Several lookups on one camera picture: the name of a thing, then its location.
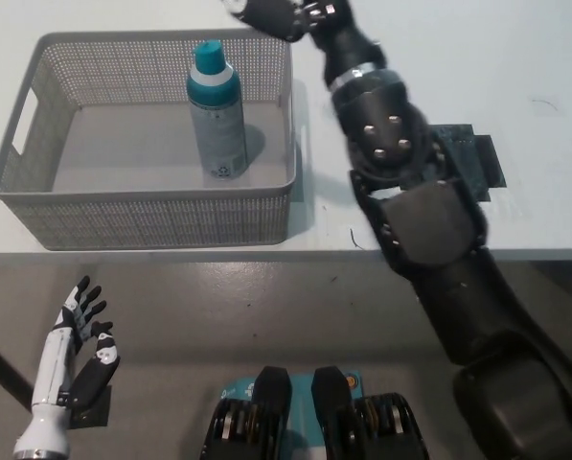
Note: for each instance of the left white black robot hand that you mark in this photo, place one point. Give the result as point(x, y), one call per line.
point(94, 369)

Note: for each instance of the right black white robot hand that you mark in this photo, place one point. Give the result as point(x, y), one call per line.
point(276, 14)

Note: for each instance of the teal grey air spray can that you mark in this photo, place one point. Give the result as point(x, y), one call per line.
point(218, 129)

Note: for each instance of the small black floor tape patch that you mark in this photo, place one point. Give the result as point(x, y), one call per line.
point(96, 414)

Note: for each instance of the black diagonal bar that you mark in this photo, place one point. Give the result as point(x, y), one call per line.
point(0, 369)

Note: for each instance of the grey perforated plastic basket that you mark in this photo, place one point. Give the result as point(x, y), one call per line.
point(170, 211)

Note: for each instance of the black teal robot torso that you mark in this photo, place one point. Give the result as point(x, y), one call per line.
point(331, 421)

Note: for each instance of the black tape patch on table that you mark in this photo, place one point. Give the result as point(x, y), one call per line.
point(484, 158)

